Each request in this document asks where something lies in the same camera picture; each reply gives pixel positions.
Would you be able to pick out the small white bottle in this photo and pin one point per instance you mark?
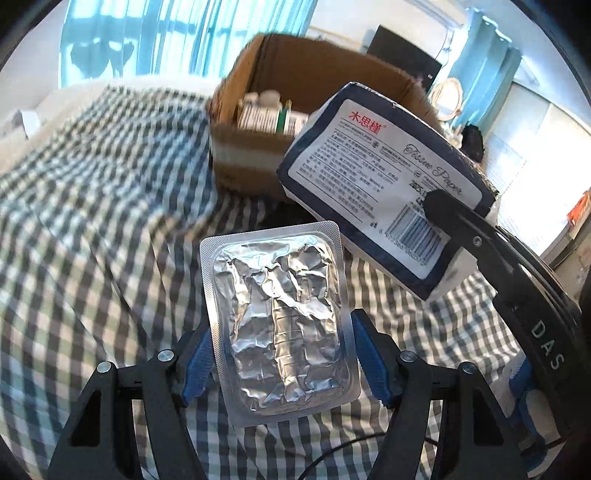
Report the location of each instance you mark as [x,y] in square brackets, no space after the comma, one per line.
[268,98]

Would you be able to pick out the white louvered wardrobe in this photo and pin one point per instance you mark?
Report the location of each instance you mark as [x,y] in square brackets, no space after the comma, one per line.
[531,161]

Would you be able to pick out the white paper sheet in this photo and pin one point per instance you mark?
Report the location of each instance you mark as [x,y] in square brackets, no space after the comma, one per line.
[27,122]

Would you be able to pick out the narrow teal curtain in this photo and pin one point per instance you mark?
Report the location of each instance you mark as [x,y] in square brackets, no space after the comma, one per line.
[485,60]

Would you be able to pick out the oval white vanity mirror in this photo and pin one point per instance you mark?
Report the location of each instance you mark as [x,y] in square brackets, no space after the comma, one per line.
[447,99]

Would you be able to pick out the black backpack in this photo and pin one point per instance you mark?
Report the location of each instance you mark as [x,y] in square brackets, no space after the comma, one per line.
[472,141]

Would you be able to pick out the silver blister pack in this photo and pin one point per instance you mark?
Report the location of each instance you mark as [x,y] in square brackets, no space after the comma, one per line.
[277,323]

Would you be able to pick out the orange hanging cloth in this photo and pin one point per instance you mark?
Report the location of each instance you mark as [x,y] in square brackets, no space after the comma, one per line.
[579,210]

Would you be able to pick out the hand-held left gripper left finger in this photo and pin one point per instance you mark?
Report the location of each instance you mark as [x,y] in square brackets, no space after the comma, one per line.
[198,364]

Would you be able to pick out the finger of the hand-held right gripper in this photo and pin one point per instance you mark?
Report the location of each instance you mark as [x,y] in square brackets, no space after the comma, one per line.
[538,277]
[461,226]

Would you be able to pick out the green white medicine box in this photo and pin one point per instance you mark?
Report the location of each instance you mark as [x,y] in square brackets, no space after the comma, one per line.
[258,119]

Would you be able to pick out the cream textured bedspread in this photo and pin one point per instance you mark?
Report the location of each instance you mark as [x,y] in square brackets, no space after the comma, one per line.
[60,99]

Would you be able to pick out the grey white checkered blanket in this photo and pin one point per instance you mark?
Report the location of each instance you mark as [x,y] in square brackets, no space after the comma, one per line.
[115,207]

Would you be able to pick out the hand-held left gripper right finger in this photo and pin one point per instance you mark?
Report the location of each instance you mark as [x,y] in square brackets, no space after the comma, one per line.
[369,355]

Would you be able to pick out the navy white tissue pack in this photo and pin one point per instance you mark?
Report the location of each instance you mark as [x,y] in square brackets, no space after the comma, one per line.
[369,175]

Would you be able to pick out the black wall television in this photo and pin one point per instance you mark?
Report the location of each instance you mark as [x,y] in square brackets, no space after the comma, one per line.
[406,50]

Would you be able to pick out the wide teal window curtain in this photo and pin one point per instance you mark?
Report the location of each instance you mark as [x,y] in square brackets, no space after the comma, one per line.
[138,27]

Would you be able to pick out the brown cardboard box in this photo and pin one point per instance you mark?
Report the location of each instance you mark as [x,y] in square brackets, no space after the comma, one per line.
[300,60]

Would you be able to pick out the person's right hand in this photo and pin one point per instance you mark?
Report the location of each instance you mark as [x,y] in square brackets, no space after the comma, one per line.
[526,410]

